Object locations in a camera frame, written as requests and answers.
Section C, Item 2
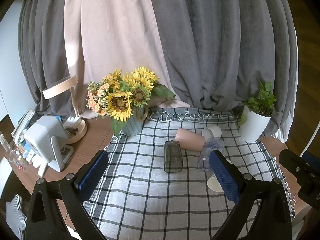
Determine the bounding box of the white projector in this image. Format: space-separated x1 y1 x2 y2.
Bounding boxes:
24 116 74 172

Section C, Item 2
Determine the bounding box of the white paper cup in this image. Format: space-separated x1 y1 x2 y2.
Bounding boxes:
201 126 222 139
207 175 225 193

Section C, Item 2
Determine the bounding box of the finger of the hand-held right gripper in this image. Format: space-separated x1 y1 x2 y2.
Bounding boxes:
297 177 320 202
279 149 320 181

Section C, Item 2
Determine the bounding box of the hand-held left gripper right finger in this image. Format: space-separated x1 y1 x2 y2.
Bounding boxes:
209 150 293 240

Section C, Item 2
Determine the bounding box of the checkered tablecloth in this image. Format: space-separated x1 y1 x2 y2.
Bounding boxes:
82 107 297 240

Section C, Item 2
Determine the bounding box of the pink curtain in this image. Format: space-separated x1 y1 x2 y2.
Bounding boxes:
64 0 190 119

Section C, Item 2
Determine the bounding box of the green potted plant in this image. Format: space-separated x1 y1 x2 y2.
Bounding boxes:
237 80 284 127

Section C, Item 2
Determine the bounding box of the sunflower bouquet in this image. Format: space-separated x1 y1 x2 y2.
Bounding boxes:
86 66 177 137

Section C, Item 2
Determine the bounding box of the clear plastic cup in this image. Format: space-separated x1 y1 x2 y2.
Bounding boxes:
197 137 225 172

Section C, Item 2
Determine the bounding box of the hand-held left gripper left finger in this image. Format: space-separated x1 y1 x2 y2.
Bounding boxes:
25 149 110 240

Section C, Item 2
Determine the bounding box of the striped cloth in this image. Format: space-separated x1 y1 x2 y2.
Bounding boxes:
5 194 28 232

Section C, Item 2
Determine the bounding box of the white power adapter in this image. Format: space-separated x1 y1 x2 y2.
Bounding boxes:
62 116 83 130

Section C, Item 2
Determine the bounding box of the grey curtain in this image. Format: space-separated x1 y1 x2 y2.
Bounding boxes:
17 0 299 143

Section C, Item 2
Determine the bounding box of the clear glass jar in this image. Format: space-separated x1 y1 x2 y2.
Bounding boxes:
9 147 28 170

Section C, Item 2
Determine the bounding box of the blue-grey ribbed vase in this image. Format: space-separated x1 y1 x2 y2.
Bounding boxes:
121 105 149 137

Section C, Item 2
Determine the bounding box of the white plant pot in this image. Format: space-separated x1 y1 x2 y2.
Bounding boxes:
239 105 272 143

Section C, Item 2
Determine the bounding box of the white desk lamp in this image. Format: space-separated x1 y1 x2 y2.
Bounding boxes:
42 76 88 144

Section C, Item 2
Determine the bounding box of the row of books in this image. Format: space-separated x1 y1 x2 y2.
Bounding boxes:
11 108 35 143

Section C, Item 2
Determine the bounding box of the pink cup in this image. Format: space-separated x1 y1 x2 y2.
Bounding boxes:
174 127 206 152

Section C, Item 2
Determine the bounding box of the dark transparent cup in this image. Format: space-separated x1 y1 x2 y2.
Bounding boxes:
164 141 184 173

